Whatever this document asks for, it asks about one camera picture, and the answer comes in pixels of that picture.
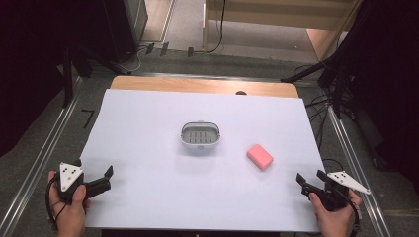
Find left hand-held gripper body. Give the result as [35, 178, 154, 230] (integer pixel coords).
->
[56, 162, 112, 203]

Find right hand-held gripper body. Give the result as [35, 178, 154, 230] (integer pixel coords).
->
[301, 170, 372, 212]

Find person's right hand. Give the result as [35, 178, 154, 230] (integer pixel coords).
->
[308, 190, 364, 237]

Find person's left hand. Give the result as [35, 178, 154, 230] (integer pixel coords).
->
[47, 170, 93, 237]

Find pink soap bar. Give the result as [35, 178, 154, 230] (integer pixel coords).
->
[245, 143, 275, 172]

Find white paper sheet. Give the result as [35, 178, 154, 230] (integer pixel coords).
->
[79, 88, 326, 233]

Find black tripod stand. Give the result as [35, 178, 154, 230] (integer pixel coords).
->
[280, 48, 355, 120]

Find grey soap dish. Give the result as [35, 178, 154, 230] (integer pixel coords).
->
[180, 119, 221, 151]

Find dark curtain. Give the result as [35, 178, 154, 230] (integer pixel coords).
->
[342, 0, 419, 196]
[0, 0, 110, 158]

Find wooden table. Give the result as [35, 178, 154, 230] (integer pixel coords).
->
[110, 75, 299, 99]

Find dark cabinet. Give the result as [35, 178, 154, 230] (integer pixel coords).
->
[102, 0, 149, 65]

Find beige wooden furniture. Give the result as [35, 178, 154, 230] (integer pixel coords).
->
[202, 0, 365, 62]

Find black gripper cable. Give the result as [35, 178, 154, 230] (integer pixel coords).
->
[44, 177, 68, 231]
[335, 187, 363, 237]

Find metal floor rail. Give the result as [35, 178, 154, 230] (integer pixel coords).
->
[325, 104, 393, 237]
[0, 77, 85, 237]

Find bundle of black floor cables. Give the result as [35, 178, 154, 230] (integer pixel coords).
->
[304, 93, 332, 151]

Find white floor cable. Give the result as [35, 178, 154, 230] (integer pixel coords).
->
[117, 45, 147, 75]

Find black hanging cable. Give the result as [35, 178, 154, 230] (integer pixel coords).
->
[203, 0, 227, 54]

